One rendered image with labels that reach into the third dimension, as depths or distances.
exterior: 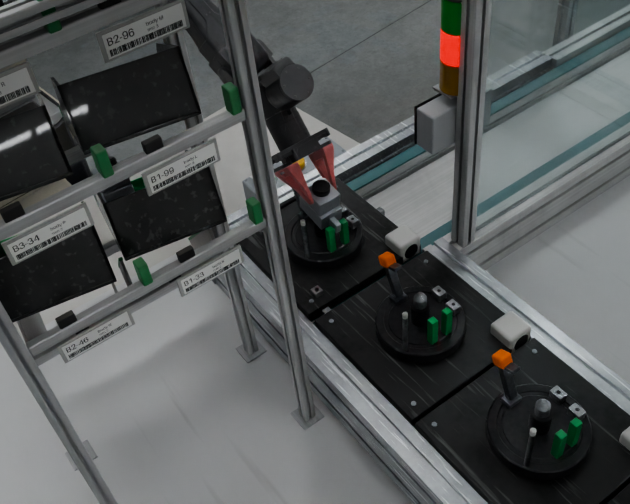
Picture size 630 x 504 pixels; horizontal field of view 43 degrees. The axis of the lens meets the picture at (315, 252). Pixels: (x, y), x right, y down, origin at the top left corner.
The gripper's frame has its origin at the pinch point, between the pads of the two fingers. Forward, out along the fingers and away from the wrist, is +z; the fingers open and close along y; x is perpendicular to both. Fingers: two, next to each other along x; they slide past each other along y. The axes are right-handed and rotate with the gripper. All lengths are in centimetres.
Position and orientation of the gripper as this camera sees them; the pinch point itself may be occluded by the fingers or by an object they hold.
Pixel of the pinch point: (321, 193)
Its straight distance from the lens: 131.5
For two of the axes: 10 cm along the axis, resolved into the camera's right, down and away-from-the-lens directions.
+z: 4.6, 8.8, 1.2
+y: 8.1, -4.8, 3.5
